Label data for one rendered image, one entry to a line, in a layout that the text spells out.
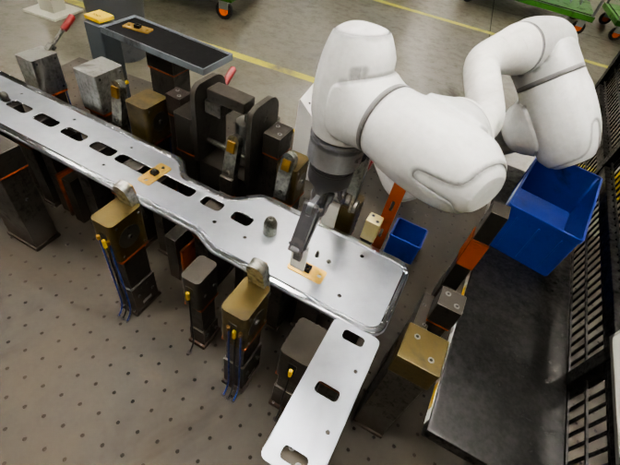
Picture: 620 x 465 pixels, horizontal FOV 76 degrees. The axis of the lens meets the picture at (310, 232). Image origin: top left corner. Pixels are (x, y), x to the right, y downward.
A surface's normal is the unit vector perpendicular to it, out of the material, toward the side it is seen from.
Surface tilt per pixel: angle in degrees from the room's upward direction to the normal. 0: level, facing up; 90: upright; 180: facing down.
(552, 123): 85
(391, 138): 71
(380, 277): 0
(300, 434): 0
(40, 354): 0
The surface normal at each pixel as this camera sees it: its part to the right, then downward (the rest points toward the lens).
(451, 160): -0.34, 0.01
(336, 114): -0.73, 0.44
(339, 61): -0.54, 0.28
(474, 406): 0.15, -0.67
